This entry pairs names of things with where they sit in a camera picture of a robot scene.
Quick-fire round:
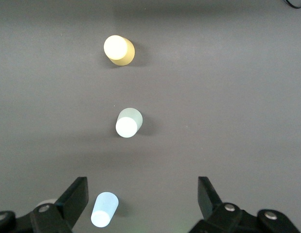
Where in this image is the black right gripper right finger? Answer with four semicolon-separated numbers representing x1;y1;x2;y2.
189;176;301;233

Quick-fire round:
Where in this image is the black loose cable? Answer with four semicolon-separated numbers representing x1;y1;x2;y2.
285;0;301;9

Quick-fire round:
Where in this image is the dark grey table cloth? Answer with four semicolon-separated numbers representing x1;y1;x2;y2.
0;0;301;233

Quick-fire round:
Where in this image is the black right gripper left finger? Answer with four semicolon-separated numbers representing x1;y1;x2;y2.
0;176;89;233

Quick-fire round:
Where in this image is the yellow plastic cup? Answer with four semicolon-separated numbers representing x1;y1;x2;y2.
103;35;136;67

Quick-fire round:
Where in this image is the pale green plastic cup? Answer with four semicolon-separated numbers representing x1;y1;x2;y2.
115;107;143;139

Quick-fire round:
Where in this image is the light blue plastic cup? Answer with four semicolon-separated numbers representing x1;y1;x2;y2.
90;191;119;228

